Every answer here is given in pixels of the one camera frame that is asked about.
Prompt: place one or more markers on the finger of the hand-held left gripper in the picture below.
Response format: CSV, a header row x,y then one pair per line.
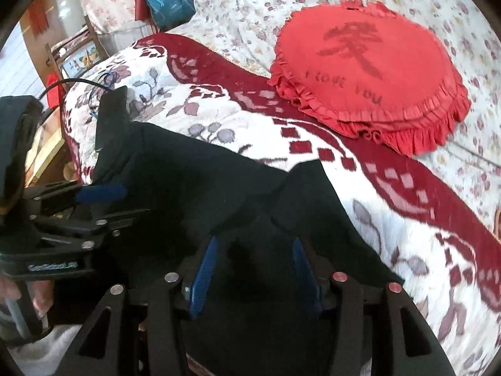
x,y
100,194
98,223

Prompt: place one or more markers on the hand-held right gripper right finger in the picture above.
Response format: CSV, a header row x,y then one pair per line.
x,y
307,278

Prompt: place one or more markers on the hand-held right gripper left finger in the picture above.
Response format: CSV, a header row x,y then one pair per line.
x,y
203,278

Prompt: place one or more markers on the black pants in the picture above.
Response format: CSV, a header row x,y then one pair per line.
x,y
235,203

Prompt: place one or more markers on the person's left hand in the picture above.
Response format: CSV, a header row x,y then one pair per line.
x,y
43,295

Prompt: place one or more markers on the red and white fleece blanket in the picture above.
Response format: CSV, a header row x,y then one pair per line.
x,y
391,219

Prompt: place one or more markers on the wooden chair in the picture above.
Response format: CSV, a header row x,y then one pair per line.
x,y
70,51

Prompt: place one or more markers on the blue plastic bag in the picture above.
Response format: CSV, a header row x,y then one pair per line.
x,y
170,6

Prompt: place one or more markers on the red heart-shaped frilled pillow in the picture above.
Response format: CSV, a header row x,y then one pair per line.
x,y
364,78

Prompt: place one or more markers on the white floral bedsheet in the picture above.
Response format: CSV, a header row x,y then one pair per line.
x,y
242,8

